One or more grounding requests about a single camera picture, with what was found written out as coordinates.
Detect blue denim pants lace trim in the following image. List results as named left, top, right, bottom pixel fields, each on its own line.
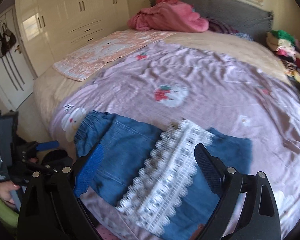
left=75, top=111, right=253, bottom=239

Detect left hand red nails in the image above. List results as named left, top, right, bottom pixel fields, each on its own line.
left=0, top=181, right=20, bottom=209

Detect white panel door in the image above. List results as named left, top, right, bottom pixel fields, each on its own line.
left=0, top=6, right=35, bottom=110

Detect pink printed duvet cover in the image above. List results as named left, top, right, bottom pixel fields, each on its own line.
left=50, top=42, right=300, bottom=237

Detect hanging handbags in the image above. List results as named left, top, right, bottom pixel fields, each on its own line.
left=0, top=22, right=17, bottom=58

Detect cream built-in wardrobe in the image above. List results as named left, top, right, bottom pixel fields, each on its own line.
left=15, top=0, right=129, bottom=76

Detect stack of folded clothes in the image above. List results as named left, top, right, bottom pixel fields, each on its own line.
left=266, top=30, right=300, bottom=91

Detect striped purple cloth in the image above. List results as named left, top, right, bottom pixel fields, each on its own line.
left=208, top=18, right=239, bottom=35

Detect grey padded headboard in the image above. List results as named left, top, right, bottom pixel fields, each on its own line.
left=150, top=0, right=273, bottom=46

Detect pink crumpled blanket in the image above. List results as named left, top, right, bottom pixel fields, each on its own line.
left=127, top=0, right=209, bottom=33

